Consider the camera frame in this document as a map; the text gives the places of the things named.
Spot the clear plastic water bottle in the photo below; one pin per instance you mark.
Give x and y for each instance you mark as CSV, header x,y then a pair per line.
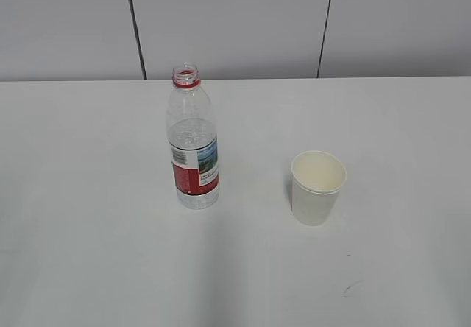
x,y
192,136

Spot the white paper cup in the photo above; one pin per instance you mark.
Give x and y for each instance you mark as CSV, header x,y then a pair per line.
x,y
316,180

